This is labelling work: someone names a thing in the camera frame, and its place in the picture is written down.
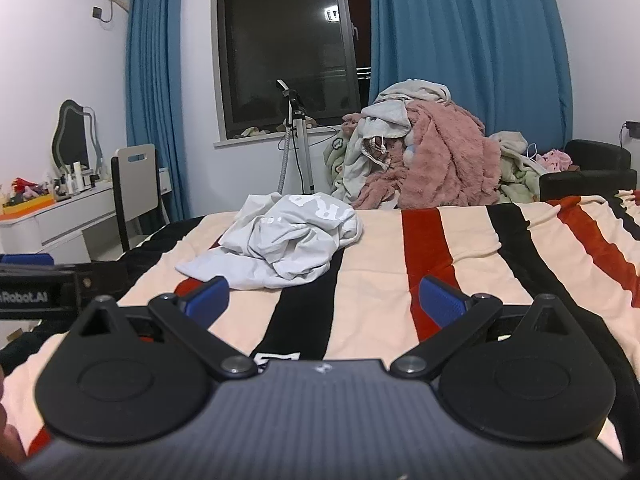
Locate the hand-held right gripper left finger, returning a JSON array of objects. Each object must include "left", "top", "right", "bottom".
[{"left": 75, "top": 275, "right": 258, "bottom": 380}]

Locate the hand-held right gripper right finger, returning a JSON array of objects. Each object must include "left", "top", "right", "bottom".
[{"left": 390, "top": 275, "right": 576, "bottom": 380}]

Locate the white t-shirt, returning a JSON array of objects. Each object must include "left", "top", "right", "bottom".
[{"left": 175, "top": 191, "right": 364, "bottom": 292}]

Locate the person's right hand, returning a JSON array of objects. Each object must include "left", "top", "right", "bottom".
[{"left": 0, "top": 367, "right": 27, "bottom": 463}]

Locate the striped fleece blanket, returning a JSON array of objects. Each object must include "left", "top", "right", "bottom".
[{"left": 0, "top": 189, "right": 640, "bottom": 463}]

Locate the white dressing table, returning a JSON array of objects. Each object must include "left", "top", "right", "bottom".
[{"left": 0, "top": 179, "right": 132, "bottom": 263}]

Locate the red toy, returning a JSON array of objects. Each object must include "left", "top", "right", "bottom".
[{"left": 9, "top": 177, "right": 47, "bottom": 197}]

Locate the row of cosmetic bottles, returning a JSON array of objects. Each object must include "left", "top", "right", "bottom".
[{"left": 49, "top": 160, "right": 102, "bottom": 197}]

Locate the white and black chair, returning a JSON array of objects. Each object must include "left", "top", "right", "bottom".
[{"left": 110, "top": 143, "right": 162, "bottom": 252}]

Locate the pink fluffy blanket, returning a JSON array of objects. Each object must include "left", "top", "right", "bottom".
[{"left": 342, "top": 101, "right": 502, "bottom": 210}]

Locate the pale green cloth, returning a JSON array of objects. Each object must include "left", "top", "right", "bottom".
[{"left": 497, "top": 152, "right": 543, "bottom": 206}]

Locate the wavy dressing mirror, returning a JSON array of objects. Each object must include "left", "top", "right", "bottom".
[{"left": 52, "top": 99, "right": 104, "bottom": 172}]

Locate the white windowsill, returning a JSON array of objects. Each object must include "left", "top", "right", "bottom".
[{"left": 213, "top": 125, "right": 347, "bottom": 149}]

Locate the cream cloth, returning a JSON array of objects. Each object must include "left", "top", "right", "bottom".
[{"left": 489, "top": 130, "right": 532, "bottom": 160}]

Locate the green printed blanket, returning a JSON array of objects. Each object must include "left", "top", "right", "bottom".
[{"left": 322, "top": 129, "right": 372, "bottom": 202}]

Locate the small pink garment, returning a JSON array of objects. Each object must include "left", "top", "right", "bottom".
[{"left": 536, "top": 148, "right": 574, "bottom": 173}]

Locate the silver tripod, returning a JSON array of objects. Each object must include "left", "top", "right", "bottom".
[{"left": 276, "top": 79, "right": 319, "bottom": 196}]

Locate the grey hooded sweatshirt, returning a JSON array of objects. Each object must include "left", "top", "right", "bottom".
[{"left": 344, "top": 79, "right": 452, "bottom": 196}]

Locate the black sofa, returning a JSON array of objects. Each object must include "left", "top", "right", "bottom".
[{"left": 539, "top": 139, "right": 639, "bottom": 203}]

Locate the narrow blue curtain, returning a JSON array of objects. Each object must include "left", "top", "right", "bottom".
[{"left": 124, "top": 0, "right": 192, "bottom": 223}]

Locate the dark window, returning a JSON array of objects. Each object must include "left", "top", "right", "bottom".
[{"left": 215, "top": 0, "right": 375, "bottom": 140}]

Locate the wide blue curtain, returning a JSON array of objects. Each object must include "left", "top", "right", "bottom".
[{"left": 360, "top": 0, "right": 574, "bottom": 147}]

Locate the grey steamer hose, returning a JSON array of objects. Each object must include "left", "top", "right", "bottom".
[{"left": 276, "top": 127, "right": 295, "bottom": 195}]

